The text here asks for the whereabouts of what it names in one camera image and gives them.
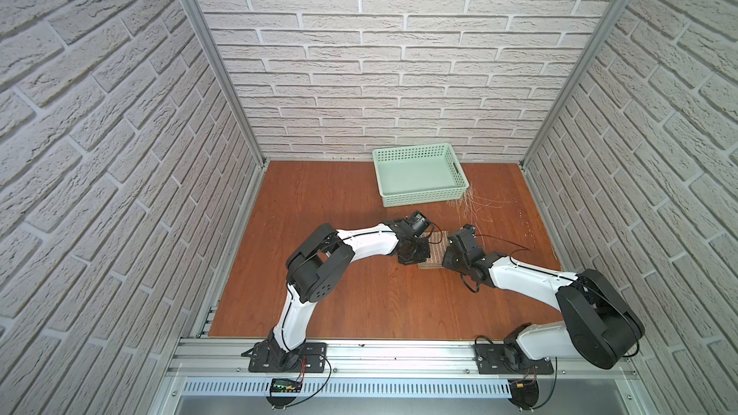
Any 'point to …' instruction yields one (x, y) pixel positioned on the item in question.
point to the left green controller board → (284, 385)
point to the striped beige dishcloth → (437, 250)
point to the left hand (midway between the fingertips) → (428, 250)
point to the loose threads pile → (472, 203)
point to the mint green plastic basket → (418, 175)
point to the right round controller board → (525, 393)
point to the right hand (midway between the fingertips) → (441, 257)
